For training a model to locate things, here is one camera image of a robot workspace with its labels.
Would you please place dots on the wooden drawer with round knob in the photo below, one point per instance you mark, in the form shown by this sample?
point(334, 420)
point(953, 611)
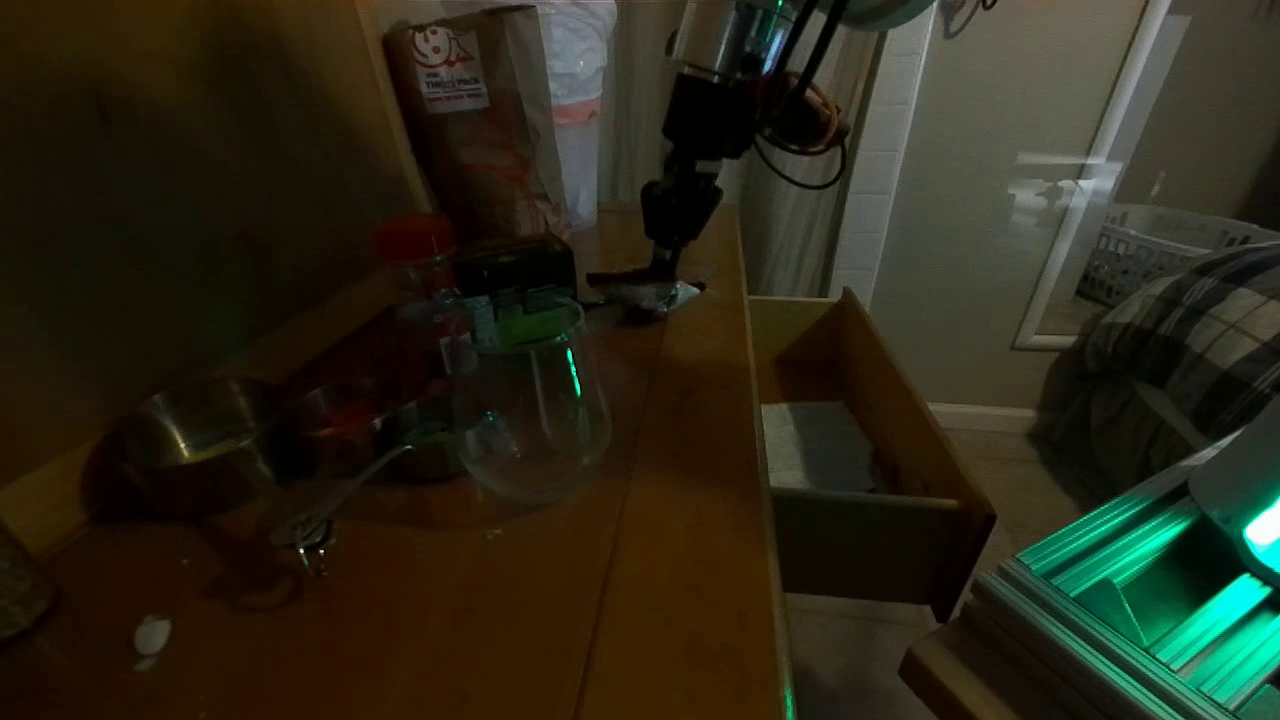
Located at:
point(864, 544)

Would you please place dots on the grey curtain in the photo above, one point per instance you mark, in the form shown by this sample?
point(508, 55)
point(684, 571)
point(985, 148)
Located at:
point(802, 225)

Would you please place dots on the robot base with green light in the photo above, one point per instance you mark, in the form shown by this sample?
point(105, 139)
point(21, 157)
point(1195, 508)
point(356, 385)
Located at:
point(1244, 483)

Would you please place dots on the small clear bottle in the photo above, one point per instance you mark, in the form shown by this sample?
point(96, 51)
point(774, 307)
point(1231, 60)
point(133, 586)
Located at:
point(456, 332)

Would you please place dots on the steel measuring cup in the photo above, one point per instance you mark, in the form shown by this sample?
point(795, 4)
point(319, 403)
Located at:
point(187, 441)

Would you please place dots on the red measuring cup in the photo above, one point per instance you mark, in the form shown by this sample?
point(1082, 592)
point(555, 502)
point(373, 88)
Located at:
point(341, 405)

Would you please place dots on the white laundry basket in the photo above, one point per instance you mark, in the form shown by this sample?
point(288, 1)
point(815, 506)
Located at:
point(1146, 247)

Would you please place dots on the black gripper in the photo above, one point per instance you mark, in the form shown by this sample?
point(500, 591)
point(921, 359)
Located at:
point(703, 135)

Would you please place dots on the wooden dresser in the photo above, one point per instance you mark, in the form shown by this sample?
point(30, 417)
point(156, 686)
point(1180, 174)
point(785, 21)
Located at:
point(666, 561)

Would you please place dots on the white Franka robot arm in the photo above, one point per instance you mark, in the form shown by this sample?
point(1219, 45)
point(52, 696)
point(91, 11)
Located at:
point(746, 32)

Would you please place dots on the small white lump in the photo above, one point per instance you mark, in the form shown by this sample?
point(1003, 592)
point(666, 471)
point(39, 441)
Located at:
point(150, 641)

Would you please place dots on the clear glass bowl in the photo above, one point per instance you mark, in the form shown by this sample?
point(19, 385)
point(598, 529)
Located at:
point(534, 424)

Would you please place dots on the metal measuring spoon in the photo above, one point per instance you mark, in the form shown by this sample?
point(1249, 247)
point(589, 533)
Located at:
point(324, 506)

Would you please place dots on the plaid blanket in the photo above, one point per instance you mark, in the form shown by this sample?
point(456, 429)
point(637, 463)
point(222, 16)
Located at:
point(1173, 360)

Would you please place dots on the aluminium robot stand frame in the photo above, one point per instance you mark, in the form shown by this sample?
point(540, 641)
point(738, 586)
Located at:
point(1132, 615)

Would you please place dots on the chip packet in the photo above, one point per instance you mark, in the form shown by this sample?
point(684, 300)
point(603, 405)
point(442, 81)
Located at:
point(663, 297)

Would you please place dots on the small dark green bowl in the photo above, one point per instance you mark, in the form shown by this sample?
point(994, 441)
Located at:
point(426, 463)

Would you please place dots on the white door frame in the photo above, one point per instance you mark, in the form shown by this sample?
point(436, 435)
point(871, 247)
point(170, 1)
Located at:
point(887, 174)

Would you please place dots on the red-lid spice bottle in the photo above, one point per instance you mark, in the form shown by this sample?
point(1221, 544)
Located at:
point(418, 247)

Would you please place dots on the white plastic bag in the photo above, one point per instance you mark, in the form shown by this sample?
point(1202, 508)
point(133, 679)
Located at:
point(586, 81)

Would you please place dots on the brown paper bag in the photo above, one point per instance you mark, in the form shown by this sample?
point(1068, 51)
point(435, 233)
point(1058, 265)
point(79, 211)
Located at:
point(482, 145)

